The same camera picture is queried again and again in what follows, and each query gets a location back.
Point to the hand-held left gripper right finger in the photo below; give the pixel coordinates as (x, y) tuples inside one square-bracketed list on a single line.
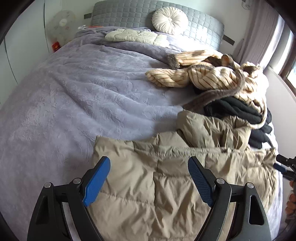
[(200, 183)]

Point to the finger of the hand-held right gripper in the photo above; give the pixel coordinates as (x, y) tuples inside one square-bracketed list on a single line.
[(285, 160), (283, 170)]

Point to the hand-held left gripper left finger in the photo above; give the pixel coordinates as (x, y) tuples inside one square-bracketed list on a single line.
[(97, 183)]

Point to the beige puffer jacket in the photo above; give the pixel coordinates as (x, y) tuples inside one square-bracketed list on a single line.
[(161, 185)]

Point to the person's right hand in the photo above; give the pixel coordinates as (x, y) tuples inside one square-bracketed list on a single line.
[(291, 204)]

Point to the black folded garment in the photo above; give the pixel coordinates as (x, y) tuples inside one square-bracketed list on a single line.
[(238, 106)]

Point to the brown framed window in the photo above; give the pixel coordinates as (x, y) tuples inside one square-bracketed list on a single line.
[(291, 69)]

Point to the lavender embossed blanket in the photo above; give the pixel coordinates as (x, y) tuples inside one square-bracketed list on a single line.
[(81, 92)]

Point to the cream striped fleece robe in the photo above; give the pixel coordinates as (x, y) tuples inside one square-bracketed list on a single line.
[(208, 78)]

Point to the pale pink curtain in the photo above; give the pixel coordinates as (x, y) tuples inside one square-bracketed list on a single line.
[(259, 34)]

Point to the small red box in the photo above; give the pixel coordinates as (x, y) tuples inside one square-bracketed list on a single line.
[(56, 46)]

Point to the cream folded puffer jacket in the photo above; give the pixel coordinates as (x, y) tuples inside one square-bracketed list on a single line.
[(134, 37)]

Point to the white wardrobe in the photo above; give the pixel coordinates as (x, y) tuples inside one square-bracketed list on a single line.
[(18, 46)]

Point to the white standing fan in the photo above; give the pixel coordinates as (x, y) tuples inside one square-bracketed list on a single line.
[(61, 25)]

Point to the round white pleated cushion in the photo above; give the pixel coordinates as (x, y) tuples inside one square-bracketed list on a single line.
[(170, 20)]

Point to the grey quilted headboard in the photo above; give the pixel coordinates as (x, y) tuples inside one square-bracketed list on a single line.
[(129, 14)]

